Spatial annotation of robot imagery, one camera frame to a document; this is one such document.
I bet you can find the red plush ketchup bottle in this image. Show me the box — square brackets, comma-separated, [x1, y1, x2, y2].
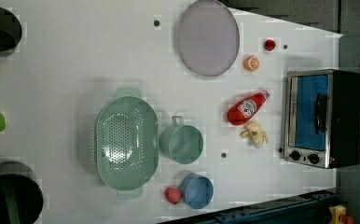
[227, 91, 270, 126]

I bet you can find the green perforated colander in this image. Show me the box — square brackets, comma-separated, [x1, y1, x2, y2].
[95, 87, 159, 201]

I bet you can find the plush peeled banana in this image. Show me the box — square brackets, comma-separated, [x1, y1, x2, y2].
[240, 121, 269, 148]

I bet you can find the blue cup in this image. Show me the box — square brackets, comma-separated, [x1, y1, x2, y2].
[179, 173, 214, 209]

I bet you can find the lavender round plate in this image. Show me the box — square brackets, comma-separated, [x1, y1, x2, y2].
[176, 0, 240, 77]

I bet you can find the red plush strawberry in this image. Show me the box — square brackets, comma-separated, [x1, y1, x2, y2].
[164, 187, 182, 204]

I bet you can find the plush orange slice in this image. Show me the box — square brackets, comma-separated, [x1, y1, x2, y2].
[243, 56, 260, 72]

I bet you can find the small red plush fruit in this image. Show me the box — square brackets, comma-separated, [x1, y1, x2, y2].
[264, 39, 276, 51]

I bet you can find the yellow red object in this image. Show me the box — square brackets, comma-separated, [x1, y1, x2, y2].
[329, 205, 354, 224]

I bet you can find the black round base lower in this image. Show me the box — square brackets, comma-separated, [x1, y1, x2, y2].
[0, 161, 44, 224]

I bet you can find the black round base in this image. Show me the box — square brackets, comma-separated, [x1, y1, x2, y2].
[0, 161, 44, 224]
[0, 7, 22, 57]

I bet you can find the black round base upper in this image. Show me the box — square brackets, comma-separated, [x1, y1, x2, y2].
[0, 7, 22, 57]

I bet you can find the green mug with handle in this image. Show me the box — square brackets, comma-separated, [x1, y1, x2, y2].
[159, 116, 204, 164]

